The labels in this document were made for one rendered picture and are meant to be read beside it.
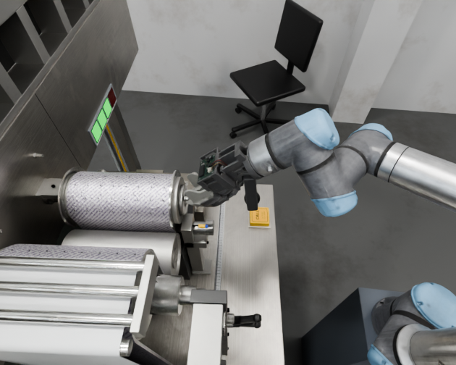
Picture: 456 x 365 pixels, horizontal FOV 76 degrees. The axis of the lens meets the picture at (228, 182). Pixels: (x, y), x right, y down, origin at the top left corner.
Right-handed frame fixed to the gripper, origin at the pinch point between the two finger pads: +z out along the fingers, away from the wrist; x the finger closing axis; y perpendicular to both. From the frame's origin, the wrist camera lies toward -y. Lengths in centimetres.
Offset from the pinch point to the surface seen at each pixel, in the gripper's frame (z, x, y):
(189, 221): 5.2, 2.5, -4.1
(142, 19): 90, -215, 3
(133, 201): 8.2, 3.1, 10.5
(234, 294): 15.5, 11.2, -35.2
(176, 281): -6.5, 22.7, 6.9
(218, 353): -17.2, 33.7, 7.7
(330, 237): 22, -55, -147
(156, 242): 8.2, 9.8, 2.2
